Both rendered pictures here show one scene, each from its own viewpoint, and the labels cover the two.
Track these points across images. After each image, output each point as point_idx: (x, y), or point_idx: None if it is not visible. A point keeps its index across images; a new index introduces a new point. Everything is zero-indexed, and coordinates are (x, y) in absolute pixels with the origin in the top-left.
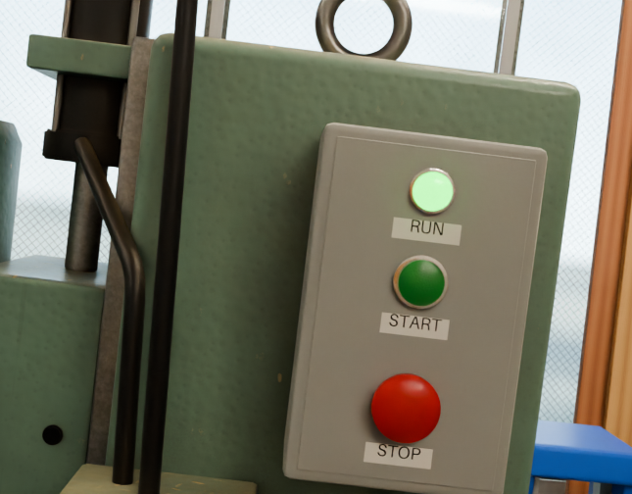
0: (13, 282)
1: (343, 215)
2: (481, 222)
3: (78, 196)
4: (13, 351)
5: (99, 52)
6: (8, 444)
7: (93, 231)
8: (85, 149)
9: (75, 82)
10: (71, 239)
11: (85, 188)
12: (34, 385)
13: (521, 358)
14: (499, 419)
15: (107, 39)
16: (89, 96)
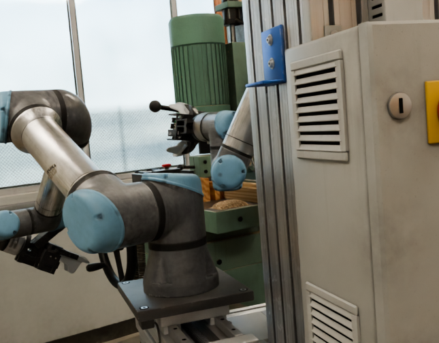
0: (239, 43)
1: None
2: None
3: (233, 30)
4: (241, 54)
5: (238, 3)
6: (244, 71)
7: (235, 37)
8: (239, 20)
9: (232, 9)
10: (232, 39)
11: (233, 28)
12: (246, 60)
13: None
14: None
15: (235, 1)
16: (235, 11)
